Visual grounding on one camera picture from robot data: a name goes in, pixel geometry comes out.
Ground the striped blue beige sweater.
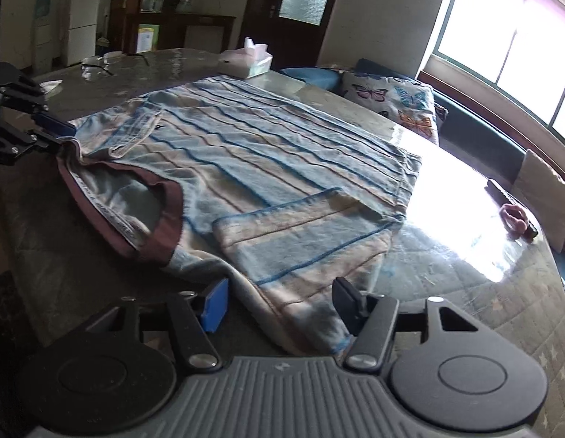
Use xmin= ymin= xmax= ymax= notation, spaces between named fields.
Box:
xmin=59 ymin=76 xmax=421 ymax=355

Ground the white refrigerator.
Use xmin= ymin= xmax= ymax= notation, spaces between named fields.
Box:
xmin=61 ymin=0 xmax=100 ymax=66

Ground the quilted grey table cover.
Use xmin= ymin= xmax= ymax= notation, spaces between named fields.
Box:
xmin=0 ymin=72 xmax=565 ymax=437

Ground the dark wooden cabinet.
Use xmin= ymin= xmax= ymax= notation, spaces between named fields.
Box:
xmin=106 ymin=0 xmax=235 ymax=54

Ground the pink hair scrunchie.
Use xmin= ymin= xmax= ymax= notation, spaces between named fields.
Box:
xmin=499 ymin=203 xmax=529 ymax=237

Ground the black remote control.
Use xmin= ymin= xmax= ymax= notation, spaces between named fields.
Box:
xmin=485 ymin=179 xmax=538 ymax=242

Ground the blue sofa bench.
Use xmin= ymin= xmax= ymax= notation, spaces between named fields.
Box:
xmin=279 ymin=58 xmax=565 ymax=281

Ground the beige cushion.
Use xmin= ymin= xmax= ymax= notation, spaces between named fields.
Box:
xmin=511 ymin=149 xmax=565 ymax=253

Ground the butterfly print pillow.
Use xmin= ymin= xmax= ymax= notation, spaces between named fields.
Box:
xmin=342 ymin=71 xmax=439 ymax=145

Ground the white tissue box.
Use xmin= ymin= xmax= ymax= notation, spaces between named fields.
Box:
xmin=217 ymin=38 xmax=272 ymax=79

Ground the dark door with glass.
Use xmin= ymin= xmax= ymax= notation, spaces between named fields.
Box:
xmin=239 ymin=0 xmax=335 ymax=69

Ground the black cable on table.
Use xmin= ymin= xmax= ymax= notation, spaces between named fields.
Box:
xmin=80 ymin=51 xmax=152 ymax=77

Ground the window with green frame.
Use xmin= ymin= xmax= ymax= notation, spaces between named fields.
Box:
xmin=424 ymin=0 xmax=565 ymax=146

